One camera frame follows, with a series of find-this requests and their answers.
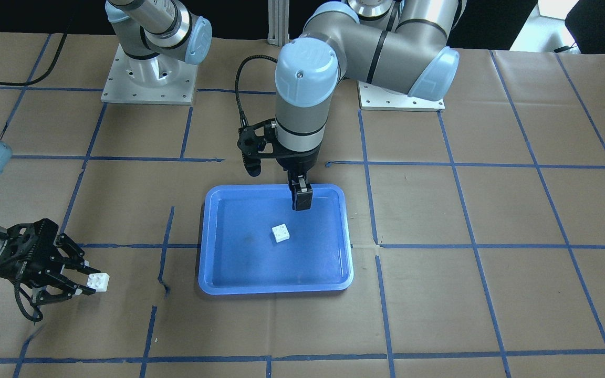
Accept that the blue plastic tray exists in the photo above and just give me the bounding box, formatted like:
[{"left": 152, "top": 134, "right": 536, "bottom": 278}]
[{"left": 199, "top": 184, "right": 354, "bottom": 295}]

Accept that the aluminium frame post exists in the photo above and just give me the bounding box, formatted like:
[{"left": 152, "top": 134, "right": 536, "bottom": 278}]
[{"left": 267, "top": 0, "right": 290, "bottom": 47}]

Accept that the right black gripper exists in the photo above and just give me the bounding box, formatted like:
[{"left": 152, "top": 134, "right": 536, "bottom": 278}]
[{"left": 0, "top": 218, "right": 101, "bottom": 306}]

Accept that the white block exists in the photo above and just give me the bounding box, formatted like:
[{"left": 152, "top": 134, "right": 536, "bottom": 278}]
[
  {"left": 86, "top": 272, "right": 110, "bottom": 292},
  {"left": 271, "top": 224, "right": 290, "bottom": 244}
]

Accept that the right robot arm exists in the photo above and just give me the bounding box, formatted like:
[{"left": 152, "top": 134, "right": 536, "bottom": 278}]
[{"left": 0, "top": 35, "right": 224, "bottom": 310}]

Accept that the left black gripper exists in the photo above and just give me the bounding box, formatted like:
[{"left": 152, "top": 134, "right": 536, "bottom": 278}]
[{"left": 237, "top": 120, "right": 321, "bottom": 211}]

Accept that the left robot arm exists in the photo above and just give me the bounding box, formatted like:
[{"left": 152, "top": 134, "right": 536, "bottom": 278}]
[{"left": 235, "top": 1, "right": 467, "bottom": 211}]

